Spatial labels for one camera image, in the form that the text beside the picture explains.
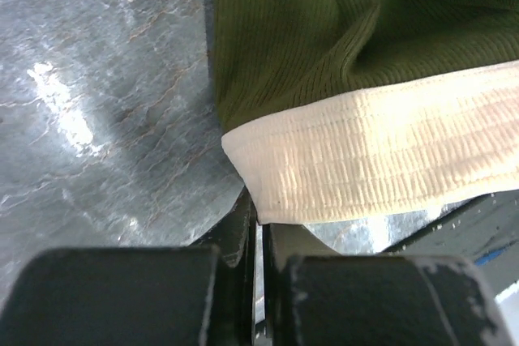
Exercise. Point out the olive green underwear cream waistband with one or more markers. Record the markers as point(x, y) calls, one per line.
point(336, 110)

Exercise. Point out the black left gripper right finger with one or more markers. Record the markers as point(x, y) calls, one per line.
point(316, 296)

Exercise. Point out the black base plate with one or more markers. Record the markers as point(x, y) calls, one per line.
point(483, 230)

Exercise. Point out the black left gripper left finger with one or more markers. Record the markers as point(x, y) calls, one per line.
point(200, 294)

